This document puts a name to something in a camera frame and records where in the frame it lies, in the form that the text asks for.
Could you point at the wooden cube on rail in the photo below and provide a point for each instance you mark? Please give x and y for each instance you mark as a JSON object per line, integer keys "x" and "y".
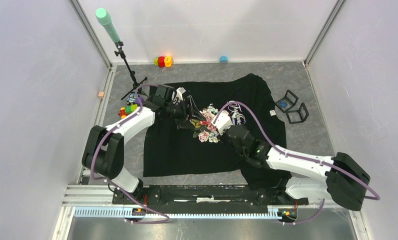
{"x": 101, "y": 95}

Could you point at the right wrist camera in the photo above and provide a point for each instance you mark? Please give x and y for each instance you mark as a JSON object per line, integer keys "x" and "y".
{"x": 222, "y": 121}

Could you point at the green microphone on stand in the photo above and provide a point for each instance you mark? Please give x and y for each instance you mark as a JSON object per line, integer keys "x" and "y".
{"x": 104, "y": 19}

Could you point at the blue cup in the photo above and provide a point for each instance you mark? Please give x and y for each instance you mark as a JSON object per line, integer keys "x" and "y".
{"x": 223, "y": 60}

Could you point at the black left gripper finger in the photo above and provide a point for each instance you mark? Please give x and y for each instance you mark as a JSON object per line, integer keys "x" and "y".
{"x": 193, "y": 111}
{"x": 188, "y": 123}

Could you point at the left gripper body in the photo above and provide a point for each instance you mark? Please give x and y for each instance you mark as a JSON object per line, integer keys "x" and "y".
{"x": 176, "y": 111}

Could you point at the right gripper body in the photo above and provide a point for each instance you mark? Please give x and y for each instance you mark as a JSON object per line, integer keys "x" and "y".
{"x": 238, "y": 150}

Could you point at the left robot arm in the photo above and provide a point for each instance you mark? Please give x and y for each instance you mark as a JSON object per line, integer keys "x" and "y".
{"x": 104, "y": 151}

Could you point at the blue round brooch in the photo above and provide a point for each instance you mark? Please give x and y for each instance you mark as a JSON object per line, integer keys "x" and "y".
{"x": 283, "y": 104}

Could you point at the red yellow green toy rings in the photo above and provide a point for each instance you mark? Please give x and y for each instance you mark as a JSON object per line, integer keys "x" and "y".
{"x": 163, "y": 61}

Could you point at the black floral t-shirt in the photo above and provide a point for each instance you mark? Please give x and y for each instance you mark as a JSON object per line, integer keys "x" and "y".
{"x": 198, "y": 149}

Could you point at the red duplo car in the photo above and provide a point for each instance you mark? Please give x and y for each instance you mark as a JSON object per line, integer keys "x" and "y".
{"x": 127, "y": 110}

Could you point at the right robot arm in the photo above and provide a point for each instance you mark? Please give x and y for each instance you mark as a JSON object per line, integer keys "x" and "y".
{"x": 338, "y": 178}

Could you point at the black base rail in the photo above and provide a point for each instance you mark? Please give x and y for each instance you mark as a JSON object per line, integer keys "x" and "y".
{"x": 213, "y": 199}

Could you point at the purple cube block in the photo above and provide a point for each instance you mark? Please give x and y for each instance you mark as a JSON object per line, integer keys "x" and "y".
{"x": 139, "y": 100}

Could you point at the owl eight toy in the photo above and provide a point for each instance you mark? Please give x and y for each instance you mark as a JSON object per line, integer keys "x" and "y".
{"x": 132, "y": 99}

